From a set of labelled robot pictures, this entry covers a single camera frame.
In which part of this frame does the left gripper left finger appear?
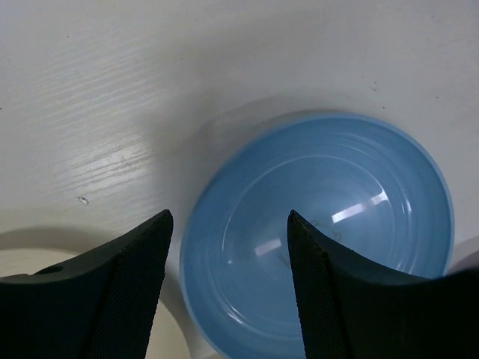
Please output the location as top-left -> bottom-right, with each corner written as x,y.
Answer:
1,209 -> 174,358

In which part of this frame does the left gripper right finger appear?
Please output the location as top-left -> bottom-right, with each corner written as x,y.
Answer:
287,212 -> 478,358

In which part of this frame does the purple plate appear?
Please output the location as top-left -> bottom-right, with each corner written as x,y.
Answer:
448,236 -> 479,274

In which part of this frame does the blue plate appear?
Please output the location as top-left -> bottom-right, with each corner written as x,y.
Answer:
180,112 -> 454,358

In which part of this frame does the cream plate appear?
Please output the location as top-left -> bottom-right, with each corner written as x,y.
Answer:
1,227 -> 191,358

